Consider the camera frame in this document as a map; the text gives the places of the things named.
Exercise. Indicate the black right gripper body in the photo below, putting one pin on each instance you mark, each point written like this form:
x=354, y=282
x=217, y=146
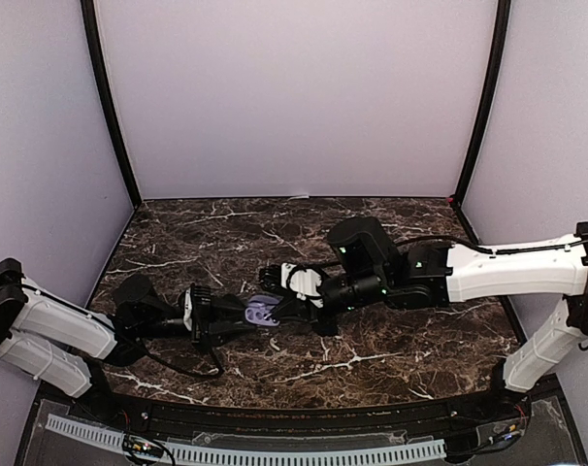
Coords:
x=327, y=327

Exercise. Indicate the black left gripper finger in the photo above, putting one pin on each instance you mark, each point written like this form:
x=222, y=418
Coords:
x=228, y=306
x=223, y=333

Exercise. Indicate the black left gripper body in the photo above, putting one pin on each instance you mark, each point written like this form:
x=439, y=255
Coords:
x=201, y=317

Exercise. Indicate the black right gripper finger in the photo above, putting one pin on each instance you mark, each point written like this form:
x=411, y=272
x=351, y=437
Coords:
x=294, y=313
x=279, y=298

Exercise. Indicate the purple earbud charging case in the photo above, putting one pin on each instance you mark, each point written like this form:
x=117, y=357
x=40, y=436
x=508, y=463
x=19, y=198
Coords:
x=256, y=312

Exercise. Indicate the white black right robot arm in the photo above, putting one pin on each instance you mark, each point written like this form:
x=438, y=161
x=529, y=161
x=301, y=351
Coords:
x=436, y=271

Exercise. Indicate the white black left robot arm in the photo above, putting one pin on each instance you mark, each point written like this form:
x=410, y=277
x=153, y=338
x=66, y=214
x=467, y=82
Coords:
x=65, y=345

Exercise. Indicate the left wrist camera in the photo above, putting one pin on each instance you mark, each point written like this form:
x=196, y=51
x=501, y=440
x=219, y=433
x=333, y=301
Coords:
x=195, y=304

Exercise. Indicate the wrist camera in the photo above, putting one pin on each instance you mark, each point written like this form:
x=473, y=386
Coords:
x=195, y=304
x=298, y=280

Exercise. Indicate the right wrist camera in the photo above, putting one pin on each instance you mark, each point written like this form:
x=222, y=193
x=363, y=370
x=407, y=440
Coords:
x=298, y=280

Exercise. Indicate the grey slotted cable duct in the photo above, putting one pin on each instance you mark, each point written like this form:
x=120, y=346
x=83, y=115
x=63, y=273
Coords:
x=230, y=449

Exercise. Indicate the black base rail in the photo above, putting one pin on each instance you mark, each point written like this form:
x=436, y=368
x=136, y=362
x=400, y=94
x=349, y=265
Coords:
x=456, y=414

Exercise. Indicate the black frame post left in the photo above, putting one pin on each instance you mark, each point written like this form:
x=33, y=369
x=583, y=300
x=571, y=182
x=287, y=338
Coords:
x=106, y=98

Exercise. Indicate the black frame post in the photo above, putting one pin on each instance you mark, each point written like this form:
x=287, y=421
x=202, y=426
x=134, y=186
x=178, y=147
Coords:
x=486, y=101
x=106, y=98

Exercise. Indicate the black frame post right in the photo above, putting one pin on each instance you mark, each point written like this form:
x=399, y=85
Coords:
x=486, y=101

